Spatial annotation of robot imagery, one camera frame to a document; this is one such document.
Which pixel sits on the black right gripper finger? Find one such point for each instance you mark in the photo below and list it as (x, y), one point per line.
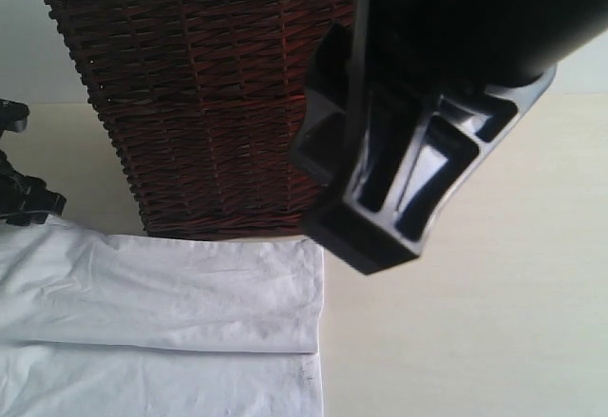
(378, 209)
(321, 147)

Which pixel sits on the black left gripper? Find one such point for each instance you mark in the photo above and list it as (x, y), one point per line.
(24, 200)

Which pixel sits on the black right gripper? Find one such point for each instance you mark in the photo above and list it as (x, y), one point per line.
(494, 46)

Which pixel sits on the white t-shirt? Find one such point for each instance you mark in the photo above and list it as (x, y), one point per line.
(96, 325)

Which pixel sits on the dark red wicker basket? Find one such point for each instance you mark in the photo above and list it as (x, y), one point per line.
(201, 100)

